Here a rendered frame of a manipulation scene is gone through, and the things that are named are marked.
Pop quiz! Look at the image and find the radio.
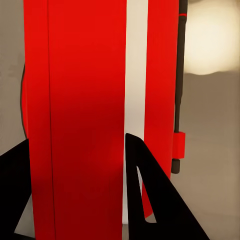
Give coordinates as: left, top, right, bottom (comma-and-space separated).
20, 0, 188, 240

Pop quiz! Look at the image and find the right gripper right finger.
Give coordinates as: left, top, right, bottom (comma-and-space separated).
125, 133, 210, 240

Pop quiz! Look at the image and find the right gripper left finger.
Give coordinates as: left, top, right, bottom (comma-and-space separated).
0, 139, 32, 240

